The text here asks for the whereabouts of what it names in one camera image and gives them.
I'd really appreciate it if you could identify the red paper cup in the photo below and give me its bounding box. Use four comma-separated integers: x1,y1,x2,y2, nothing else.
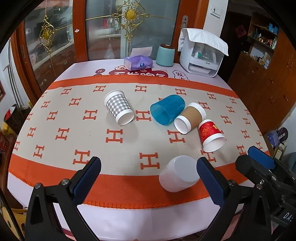
198,119,226,153

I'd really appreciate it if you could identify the blue translucent plastic cup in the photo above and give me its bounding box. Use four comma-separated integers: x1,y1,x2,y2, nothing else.
150,95,185,126

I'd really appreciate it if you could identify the white sterilizer box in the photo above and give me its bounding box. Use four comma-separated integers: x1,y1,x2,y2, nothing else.
180,36,224,77

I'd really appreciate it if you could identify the brown sleeve paper cup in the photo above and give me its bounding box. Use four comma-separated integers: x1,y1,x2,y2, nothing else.
174,102,207,135

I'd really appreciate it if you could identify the purple tissue pack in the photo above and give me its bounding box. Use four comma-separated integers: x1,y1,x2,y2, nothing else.
124,46,153,71

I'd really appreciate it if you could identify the white printed table cover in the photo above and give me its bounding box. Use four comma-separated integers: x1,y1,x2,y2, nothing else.
6,58,271,241

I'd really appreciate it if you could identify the wooden glass sliding door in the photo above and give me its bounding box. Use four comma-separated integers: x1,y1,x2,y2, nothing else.
10,1,209,103

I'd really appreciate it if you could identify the dark wooden cabinet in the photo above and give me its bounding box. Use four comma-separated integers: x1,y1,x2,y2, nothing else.
228,12,295,133

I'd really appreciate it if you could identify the white cloth on box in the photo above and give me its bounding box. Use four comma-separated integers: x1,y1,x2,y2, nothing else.
178,28,229,56

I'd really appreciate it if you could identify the grey checked paper cup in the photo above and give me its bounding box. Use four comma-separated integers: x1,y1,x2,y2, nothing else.
103,90,134,126

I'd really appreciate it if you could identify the orange beige H-pattern cloth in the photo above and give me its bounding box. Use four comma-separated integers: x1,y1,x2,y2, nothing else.
8,75,268,209

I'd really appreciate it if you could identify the teal cylindrical canister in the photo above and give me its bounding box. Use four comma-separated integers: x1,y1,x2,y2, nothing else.
156,44,175,67

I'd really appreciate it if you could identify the white plastic cup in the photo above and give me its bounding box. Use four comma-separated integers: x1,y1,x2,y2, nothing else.
159,155,200,192

